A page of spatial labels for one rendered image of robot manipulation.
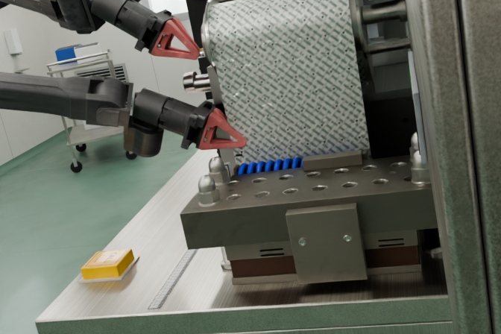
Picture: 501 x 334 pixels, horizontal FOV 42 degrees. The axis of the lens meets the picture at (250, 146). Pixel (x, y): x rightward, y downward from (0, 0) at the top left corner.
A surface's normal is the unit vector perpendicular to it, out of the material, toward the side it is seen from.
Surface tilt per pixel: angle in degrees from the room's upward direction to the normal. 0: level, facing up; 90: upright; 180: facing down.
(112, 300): 0
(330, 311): 90
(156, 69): 90
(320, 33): 90
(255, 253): 90
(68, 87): 34
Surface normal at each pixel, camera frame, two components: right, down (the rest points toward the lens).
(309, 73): -0.21, 0.30
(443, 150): -0.56, 0.32
